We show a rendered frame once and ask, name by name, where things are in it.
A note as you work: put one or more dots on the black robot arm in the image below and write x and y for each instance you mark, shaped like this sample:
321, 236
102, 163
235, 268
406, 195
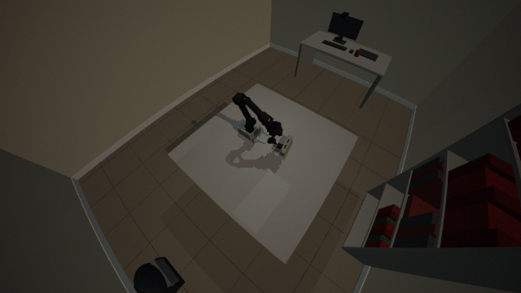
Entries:
263, 117

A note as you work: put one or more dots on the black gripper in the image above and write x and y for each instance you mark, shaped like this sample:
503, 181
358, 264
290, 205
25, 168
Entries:
272, 139

